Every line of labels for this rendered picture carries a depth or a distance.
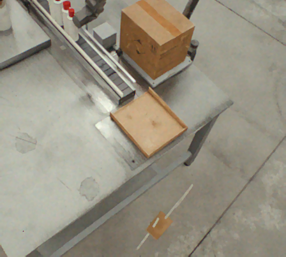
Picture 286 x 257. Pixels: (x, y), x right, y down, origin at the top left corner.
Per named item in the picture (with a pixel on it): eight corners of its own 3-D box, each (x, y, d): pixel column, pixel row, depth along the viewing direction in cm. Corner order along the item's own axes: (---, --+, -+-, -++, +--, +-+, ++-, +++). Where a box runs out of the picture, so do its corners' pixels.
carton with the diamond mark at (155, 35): (119, 46, 193) (120, 9, 170) (150, 29, 203) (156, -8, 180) (153, 80, 183) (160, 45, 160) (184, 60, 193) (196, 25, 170)
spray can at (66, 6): (62, 30, 191) (59, 1, 174) (70, 27, 193) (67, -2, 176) (67, 36, 190) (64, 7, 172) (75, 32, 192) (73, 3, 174)
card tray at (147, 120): (109, 115, 171) (109, 111, 168) (148, 90, 182) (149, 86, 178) (147, 158, 161) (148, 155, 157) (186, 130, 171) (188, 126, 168)
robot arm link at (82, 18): (105, 6, 148) (92, -8, 148) (85, 20, 144) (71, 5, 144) (101, 20, 159) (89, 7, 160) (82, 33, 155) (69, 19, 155)
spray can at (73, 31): (67, 37, 189) (64, 9, 172) (75, 34, 191) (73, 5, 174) (73, 43, 187) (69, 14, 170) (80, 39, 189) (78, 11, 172)
